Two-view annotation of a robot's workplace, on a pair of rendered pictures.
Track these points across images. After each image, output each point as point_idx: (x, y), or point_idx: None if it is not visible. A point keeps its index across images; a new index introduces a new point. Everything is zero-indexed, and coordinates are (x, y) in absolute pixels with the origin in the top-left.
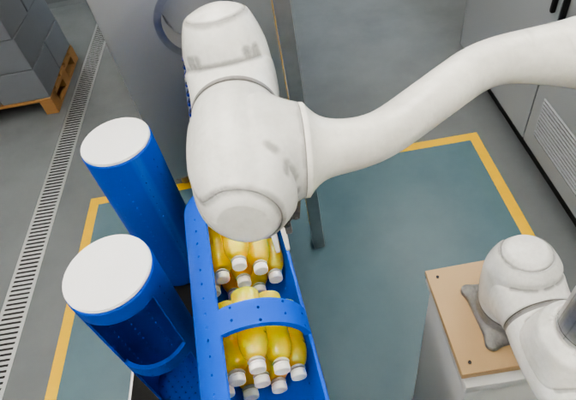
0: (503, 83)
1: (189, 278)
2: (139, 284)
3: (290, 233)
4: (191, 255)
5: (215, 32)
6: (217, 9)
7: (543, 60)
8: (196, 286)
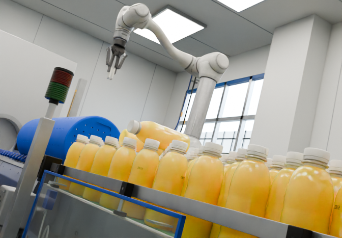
0: (173, 53)
1: (31, 128)
2: None
3: (114, 74)
4: (34, 122)
5: None
6: None
7: (180, 52)
8: None
